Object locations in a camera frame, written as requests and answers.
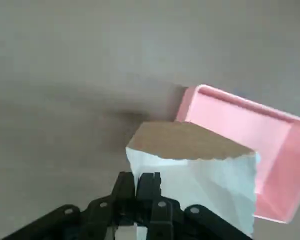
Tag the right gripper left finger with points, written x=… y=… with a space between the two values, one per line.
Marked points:
x=97 y=220

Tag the pink plastic tray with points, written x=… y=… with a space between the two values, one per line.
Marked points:
x=290 y=155

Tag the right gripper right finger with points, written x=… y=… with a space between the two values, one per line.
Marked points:
x=165 y=220

